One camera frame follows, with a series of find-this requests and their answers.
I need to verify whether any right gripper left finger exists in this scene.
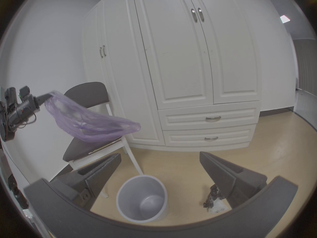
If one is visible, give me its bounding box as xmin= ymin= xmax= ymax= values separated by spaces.
xmin=51 ymin=153 xmax=122 ymax=209

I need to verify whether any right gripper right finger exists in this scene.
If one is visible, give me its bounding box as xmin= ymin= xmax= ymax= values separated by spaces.
xmin=200 ymin=151 xmax=268 ymax=209

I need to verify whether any black plastic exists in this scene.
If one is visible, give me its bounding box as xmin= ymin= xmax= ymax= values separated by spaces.
xmin=203 ymin=184 xmax=221 ymax=209

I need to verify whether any clear printed wrapper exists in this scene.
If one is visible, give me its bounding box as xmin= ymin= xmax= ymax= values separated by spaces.
xmin=208 ymin=198 xmax=232 ymax=214

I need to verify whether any purple plastic bag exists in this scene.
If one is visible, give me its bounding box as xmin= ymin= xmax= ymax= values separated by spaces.
xmin=44 ymin=90 xmax=141 ymax=143

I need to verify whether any white trash bin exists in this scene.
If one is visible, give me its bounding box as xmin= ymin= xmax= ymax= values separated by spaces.
xmin=116 ymin=175 xmax=168 ymax=223

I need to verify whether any grey seat white chair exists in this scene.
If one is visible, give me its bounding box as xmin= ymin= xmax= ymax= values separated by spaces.
xmin=63 ymin=82 xmax=144 ymax=199

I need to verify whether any white wardrobe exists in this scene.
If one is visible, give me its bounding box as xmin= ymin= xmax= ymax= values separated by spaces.
xmin=82 ymin=0 xmax=263 ymax=152

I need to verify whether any grey curtain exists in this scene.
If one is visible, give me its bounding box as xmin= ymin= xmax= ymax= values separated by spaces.
xmin=293 ymin=39 xmax=317 ymax=95

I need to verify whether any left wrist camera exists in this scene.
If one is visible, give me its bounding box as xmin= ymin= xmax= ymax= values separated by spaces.
xmin=19 ymin=85 xmax=31 ymax=101

